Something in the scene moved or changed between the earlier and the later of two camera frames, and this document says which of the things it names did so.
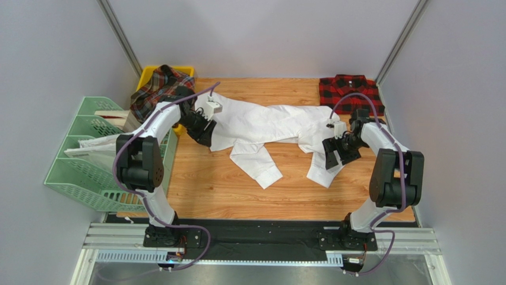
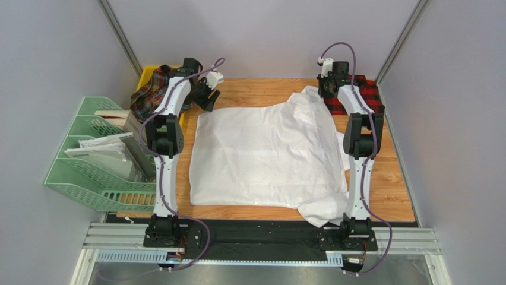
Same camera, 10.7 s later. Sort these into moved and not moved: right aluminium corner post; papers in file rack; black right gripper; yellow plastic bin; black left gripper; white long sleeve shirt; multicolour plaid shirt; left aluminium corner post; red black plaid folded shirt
Moved: black left gripper; white long sleeve shirt; black right gripper
Not moved: left aluminium corner post; yellow plastic bin; right aluminium corner post; papers in file rack; multicolour plaid shirt; red black plaid folded shirt
